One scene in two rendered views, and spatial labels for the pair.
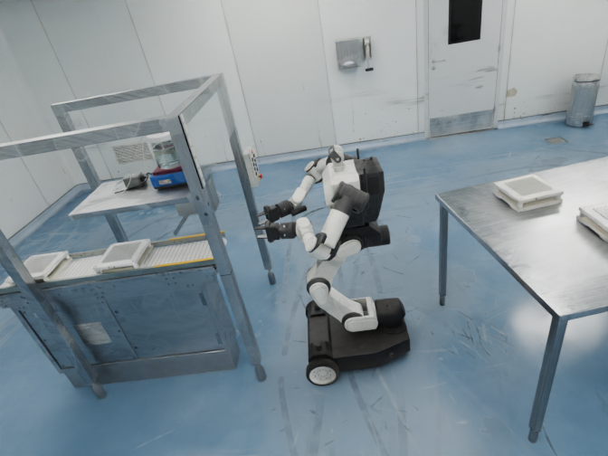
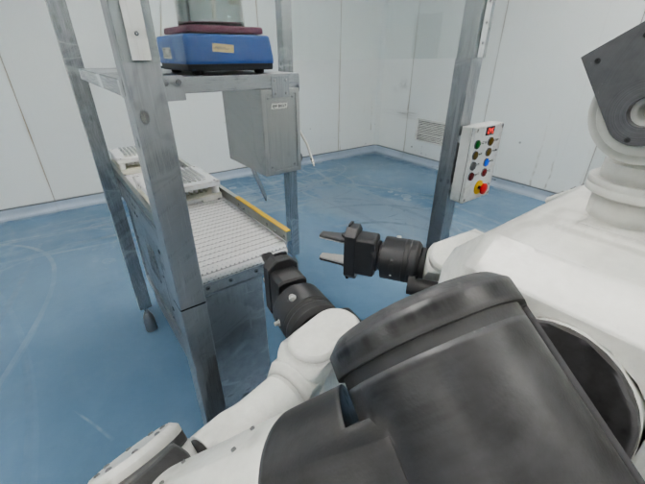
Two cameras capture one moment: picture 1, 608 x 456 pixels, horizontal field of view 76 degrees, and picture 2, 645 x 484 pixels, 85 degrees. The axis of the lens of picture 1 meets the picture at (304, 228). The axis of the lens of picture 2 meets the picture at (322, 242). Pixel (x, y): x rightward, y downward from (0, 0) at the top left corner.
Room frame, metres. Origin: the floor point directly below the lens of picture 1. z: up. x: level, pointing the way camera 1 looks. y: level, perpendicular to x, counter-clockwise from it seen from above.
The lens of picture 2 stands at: (1.49, -0.25, 1.39)
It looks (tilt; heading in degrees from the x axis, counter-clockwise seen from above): 28 degrees down; 47
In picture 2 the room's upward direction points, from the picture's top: straight up
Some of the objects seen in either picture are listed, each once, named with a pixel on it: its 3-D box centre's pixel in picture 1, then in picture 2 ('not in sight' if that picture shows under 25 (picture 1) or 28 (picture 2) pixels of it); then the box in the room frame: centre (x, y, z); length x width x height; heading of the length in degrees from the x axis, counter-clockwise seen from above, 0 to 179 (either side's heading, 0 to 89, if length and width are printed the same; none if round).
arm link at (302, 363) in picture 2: (305, 230); (319, 360); (1.72, 0.00, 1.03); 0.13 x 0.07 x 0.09; 8
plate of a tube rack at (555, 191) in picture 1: (527, 188); not in sight; (1.84, -1.25, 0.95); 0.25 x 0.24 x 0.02; 2
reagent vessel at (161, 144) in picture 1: (166, 146); not in sight; (1.94, 0.59, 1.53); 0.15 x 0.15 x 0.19
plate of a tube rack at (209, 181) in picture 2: (122, 253); (176, 181); (1.95, 1.05, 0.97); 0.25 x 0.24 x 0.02; 174
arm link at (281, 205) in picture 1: (275, 212); (375, 254); (2.01, 0.14, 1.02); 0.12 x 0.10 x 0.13; 117
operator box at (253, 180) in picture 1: (251, 166); (475, 161); (2.73, 0.29, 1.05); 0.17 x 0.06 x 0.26; 174
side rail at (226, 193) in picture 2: (119, 249); (203, 178); (2.10, 1.13, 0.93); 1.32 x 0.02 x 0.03; 84
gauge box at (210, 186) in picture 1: (194, 194); (261, 126); (2.03, 0.56, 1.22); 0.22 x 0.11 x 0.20; 84
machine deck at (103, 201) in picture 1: (144, 192); (176, 78); (1.91, 0.78, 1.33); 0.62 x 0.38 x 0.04; 84
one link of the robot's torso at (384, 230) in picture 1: (363, 232); not in sight; (1.82, -0.32, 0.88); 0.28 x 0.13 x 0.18; 84
